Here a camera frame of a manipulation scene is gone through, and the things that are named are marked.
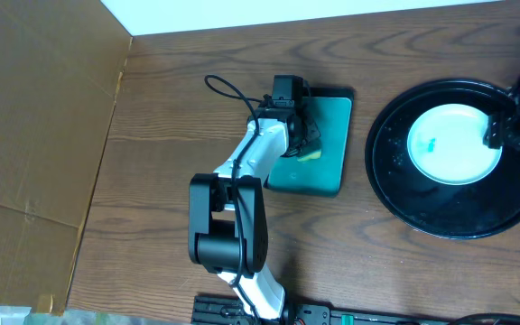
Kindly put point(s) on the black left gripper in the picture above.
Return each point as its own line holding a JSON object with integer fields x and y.
{"x": 310, "y": 131}

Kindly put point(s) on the green yellow sponge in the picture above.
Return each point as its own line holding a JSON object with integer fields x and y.
{"x": 310, "y": 151}

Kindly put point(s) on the mint plate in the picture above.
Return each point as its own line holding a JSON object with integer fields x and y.
{"x": 446, "y": 144}

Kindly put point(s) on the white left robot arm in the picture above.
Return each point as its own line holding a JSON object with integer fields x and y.
{"x": 227, "y": 223}

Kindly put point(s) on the green rectangular water tray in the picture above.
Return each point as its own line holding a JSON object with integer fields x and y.
{"x": 331, "y": 109}

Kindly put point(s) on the black round tray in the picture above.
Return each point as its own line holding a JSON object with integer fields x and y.
{"x": 480, "y": 209}

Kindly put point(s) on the brown cardboard panel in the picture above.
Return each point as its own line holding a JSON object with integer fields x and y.
{"x": 61, "y": 63}

